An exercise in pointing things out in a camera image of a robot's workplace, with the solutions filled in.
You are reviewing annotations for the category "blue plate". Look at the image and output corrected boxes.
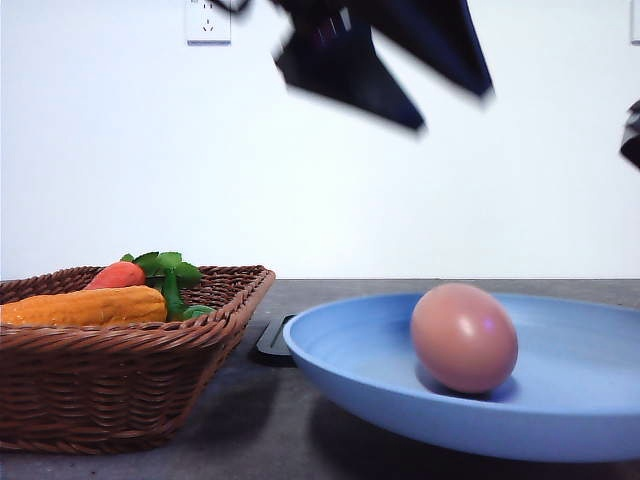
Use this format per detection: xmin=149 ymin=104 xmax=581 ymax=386
xmin=283 ymin=294 xmax=640 ymax=462

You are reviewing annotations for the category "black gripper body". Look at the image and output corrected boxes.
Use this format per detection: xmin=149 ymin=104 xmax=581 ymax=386
xmin=216 ymin=0 xmax=430 ymax=63

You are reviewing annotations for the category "red toy carrot with leaves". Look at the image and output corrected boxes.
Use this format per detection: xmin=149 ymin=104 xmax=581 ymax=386
xmin=83 ymin=251 xmax=202 ymax=321

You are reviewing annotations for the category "orange toy corn cob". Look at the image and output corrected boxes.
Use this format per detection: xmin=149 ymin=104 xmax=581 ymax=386
xmin=1 ymin=285 xmax=167 ymax=326

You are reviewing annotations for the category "white wall socket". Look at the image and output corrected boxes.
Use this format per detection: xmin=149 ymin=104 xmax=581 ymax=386
xmin=185 ymin=0 xmax=232 ymax=48

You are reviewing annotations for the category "green toy vegetable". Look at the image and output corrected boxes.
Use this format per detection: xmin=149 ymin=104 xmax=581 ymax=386
xmin=184 ymin=305 xmax=217 ymax=321

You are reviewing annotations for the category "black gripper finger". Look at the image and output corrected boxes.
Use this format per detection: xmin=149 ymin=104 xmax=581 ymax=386
xmin=272 ymin=0 xmax=425 ymax=129
xmin=369 ymin=0 xmax=495 ymax=97
xmin=620 ymin=99 xmax=640 ymax=172

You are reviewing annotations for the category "black tray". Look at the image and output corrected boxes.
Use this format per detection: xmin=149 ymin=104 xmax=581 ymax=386
xmin=256 ymin=314 xmax=296 ymax=356

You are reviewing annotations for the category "brown egg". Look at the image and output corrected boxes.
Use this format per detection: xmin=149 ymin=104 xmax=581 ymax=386
xmin=410 ymin=283 xmax=519 ymax=394

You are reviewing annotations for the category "brown wicker basket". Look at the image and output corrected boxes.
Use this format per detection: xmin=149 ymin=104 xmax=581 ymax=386
xmin=0 ymin=265 xmax=276 ymax=455

